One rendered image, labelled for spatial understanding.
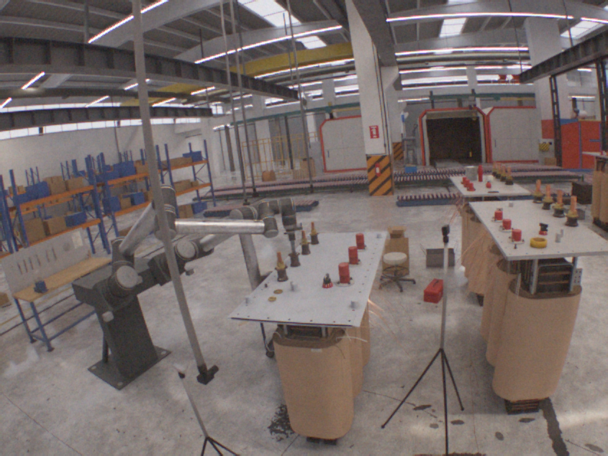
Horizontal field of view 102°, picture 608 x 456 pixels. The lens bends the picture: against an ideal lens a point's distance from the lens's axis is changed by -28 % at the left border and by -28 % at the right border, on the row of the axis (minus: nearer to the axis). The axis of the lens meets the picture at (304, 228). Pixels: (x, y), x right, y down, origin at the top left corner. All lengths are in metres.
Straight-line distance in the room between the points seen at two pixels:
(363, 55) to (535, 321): 11.50
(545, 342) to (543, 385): 0.43
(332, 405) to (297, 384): 0.29
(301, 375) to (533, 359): 1.73
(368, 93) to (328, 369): 11.30
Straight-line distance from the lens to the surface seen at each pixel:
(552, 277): 2.62
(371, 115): 12.64
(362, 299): 2.01
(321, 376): 2.26
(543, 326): 2.66
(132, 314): 4.10
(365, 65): 12.87
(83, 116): 15.53
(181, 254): 3.20
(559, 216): 3.11
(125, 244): 2.85
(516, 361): 2.81
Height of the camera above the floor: 2.28
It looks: 14 degrees down
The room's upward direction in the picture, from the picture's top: 7 degrees counter-clockwise
